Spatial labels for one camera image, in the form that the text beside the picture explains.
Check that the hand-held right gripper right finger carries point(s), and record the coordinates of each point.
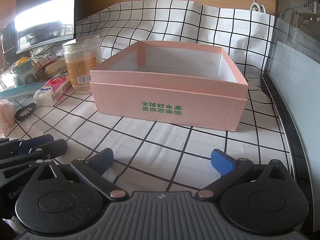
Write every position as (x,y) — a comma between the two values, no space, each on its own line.
(222,162)

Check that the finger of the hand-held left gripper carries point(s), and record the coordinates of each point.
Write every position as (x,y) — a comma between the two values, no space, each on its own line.
(56,147)
(35,142)

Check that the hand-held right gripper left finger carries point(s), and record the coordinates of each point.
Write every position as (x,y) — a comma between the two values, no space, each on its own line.
(102,160)

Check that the pink and white tissue pack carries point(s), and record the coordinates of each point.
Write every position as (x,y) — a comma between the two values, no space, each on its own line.
(53,90)

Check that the glass jar green label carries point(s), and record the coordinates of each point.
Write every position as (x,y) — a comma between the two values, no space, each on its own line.
(25,76)

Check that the pink cardboard box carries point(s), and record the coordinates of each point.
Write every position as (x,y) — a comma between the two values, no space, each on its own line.
(175,97)

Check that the white grid tablecloth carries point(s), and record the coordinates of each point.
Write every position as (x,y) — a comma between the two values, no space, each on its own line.
(150,145)

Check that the blue plastic zip bag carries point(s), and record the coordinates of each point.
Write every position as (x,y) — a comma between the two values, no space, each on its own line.
(17,90)

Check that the pale yellow packet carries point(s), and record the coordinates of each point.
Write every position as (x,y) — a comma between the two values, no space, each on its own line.
(55,66)

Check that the clear plastic jar cream lid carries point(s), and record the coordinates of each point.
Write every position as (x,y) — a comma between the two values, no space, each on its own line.
(81,62)

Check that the glass panel computer case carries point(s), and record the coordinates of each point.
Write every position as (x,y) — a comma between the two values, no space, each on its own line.
(297,80)

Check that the black curved monitor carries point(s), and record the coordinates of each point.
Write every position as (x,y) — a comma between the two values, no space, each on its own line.
(45,7)

